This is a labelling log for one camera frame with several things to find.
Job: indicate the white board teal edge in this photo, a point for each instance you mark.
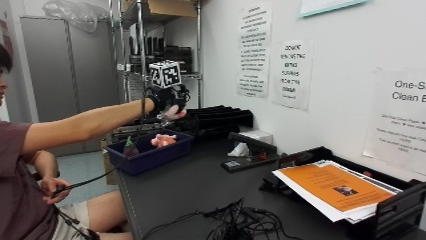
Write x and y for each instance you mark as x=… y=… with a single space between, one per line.
x=327 y=6

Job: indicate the black devices on shelf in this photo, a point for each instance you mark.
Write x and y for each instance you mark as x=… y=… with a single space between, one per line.
x=177 y=55

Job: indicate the white cube with black markers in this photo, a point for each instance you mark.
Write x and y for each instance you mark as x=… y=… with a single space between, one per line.
x=165 y=74

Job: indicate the brown cardboard box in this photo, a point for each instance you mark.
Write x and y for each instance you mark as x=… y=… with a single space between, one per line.
x=170 y=8

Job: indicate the black paper tray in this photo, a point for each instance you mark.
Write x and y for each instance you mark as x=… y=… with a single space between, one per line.
x=399 y=213

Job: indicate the dark red toy green top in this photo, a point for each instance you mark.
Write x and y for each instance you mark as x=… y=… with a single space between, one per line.
x=130 y=150

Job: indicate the white crumpled tissue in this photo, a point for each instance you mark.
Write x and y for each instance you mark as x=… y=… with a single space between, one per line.
x=239 y=150

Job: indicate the blue plastic bin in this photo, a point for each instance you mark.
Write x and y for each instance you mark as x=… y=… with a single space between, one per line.
x=153 y=155

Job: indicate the pink orange soft toy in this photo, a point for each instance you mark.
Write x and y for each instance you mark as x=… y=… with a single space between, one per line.
x=162 y=140

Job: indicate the grey metal cabinet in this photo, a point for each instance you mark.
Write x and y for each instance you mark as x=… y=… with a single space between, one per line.
x=53 y=73

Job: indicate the clear plastic bag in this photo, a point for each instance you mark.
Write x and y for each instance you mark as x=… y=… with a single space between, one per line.
x=74 y=13

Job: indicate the wide wall notice sheet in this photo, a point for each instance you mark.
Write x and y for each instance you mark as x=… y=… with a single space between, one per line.
x=399 y=116

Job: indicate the paper stack orange top sheet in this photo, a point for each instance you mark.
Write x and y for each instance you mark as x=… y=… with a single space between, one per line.
x=333 y=186

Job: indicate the short wall notice large print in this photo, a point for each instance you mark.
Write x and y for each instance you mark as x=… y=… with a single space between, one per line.
x=293 y=75

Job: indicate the tall narrow wall notice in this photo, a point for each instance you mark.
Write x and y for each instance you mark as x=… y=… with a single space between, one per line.
x=254 y=50

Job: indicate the the person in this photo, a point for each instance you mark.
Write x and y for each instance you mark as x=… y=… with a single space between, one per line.
x=17 y=166

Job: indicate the small pale pink toy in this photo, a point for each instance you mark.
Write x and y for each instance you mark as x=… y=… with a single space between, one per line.
x=172 y=114

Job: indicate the black desk device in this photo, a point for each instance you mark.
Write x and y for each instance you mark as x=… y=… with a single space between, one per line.
x=250 y=160

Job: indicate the white cardboard box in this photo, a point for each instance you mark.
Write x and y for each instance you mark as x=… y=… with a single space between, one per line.
x=259 y=136

